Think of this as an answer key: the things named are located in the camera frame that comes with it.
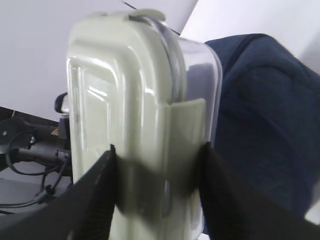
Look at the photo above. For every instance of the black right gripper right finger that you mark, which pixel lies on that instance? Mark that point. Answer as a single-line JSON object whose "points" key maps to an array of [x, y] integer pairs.
{"points": [[234, 210]]}

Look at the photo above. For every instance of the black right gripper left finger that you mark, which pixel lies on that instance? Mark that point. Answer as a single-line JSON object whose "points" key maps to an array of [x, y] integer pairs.
{"points": [[83, 212]]}

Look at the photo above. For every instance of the dark blue lunch bag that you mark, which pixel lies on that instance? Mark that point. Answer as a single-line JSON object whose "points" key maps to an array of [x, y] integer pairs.
{"points": [[268, 126]]}

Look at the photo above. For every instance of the green lid glass food container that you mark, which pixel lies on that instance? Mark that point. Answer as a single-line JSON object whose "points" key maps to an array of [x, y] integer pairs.
{"points": [[135, 85]]}

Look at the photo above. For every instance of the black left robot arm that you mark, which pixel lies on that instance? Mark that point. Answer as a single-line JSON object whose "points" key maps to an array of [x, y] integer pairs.
{"points": [[21, 141]]}

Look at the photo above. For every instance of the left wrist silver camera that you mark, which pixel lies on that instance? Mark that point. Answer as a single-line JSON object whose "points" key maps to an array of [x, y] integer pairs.
{"points": [[61, 104]]}

